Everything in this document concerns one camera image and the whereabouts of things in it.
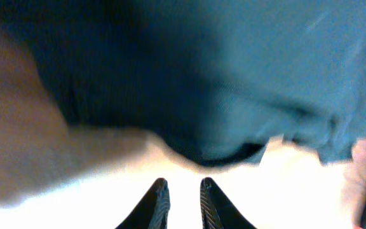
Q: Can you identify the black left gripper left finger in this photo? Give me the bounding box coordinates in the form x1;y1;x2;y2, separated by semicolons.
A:
116;178;170;229

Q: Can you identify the black polo shirt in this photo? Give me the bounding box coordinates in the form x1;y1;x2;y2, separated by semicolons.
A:
0;0;366;167

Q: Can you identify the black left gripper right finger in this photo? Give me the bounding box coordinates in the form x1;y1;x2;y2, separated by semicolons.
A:
200;177;256;229

